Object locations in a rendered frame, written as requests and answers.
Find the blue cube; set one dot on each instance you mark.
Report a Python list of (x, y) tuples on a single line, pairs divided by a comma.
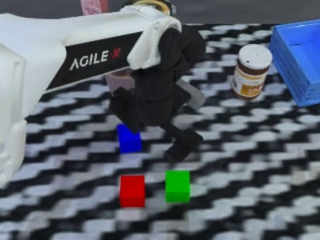
[(130, 142)]

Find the green cube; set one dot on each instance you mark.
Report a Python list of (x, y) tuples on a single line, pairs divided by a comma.
[(177, 186)]

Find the red cube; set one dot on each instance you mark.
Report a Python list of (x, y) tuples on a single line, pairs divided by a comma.
[(132, 191)]

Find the grey cup with brown content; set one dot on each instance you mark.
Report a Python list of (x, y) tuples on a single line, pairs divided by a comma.
[(120, 81)]

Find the black and white zigzag mat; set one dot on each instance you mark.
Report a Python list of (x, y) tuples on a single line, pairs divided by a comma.
[(250, 175)]

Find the brown jar with white lid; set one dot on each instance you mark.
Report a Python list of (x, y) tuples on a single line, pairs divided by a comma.
[(250, 75)]

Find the pink object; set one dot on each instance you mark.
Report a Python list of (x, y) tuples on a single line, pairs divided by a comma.
[(93, 6)]

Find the blue plastic bin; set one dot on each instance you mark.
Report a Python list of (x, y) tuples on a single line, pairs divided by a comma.
[(297, 62)]

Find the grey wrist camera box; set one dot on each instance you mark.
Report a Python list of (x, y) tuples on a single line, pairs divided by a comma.
[(196, 97)]

